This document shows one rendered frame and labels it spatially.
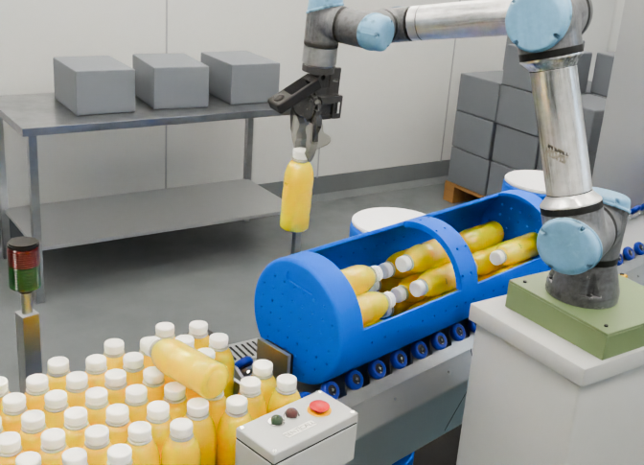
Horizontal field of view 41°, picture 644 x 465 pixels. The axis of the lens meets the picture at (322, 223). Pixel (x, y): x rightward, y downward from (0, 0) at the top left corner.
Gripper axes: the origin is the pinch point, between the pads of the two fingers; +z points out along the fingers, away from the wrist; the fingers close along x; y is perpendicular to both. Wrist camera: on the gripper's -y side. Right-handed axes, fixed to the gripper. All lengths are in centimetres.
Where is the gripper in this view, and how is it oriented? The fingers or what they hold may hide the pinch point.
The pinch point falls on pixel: (301, 152)
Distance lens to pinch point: 194.4
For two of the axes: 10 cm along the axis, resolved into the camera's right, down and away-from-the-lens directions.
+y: 8.0, -1.5, 5.8
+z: -1.1, 9.2, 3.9
